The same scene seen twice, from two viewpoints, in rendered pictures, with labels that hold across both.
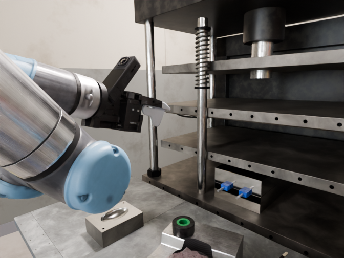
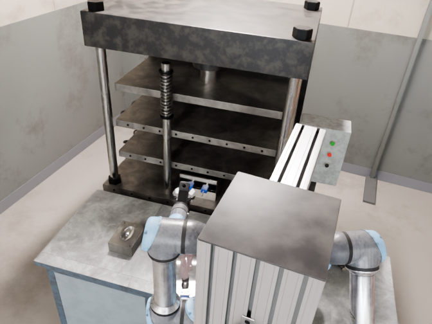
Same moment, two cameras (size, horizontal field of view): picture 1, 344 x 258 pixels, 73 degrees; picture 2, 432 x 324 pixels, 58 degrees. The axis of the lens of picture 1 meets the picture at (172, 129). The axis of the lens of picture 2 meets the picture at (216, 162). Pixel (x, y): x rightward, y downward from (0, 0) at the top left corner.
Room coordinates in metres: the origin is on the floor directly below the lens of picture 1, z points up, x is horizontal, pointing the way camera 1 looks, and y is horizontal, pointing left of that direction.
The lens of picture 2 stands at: (-0.77, 0.74, 2.57)
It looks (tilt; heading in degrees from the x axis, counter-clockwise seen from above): 34 degrees down; 328
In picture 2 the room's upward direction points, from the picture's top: 4 degrees clockwise
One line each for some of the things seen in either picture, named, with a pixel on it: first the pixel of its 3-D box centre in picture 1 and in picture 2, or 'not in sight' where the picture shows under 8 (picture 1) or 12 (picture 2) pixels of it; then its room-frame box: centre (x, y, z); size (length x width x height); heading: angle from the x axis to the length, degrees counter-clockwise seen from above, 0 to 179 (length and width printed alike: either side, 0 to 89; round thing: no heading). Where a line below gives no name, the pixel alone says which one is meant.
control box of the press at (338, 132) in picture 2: not in sight; (304, 212); (0.69, -0.97, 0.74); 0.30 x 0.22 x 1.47; 44
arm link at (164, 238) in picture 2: not in sight; (165, 277); (0.11, 0.36, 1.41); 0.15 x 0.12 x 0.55; 56
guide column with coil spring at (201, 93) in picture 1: (201, 141); (167, 155); (1.28, -0.17, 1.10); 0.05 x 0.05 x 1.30
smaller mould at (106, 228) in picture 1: (114, 221); (127, 238); (0.92, 0.26, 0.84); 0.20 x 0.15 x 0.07; 134
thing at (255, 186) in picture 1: (257, 175); (207, 168); (1.31, -0.51, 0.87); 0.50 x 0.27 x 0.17; 134
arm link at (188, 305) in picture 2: not in sight; (198, 315); (0.04, 0.26, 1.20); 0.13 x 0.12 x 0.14; 56
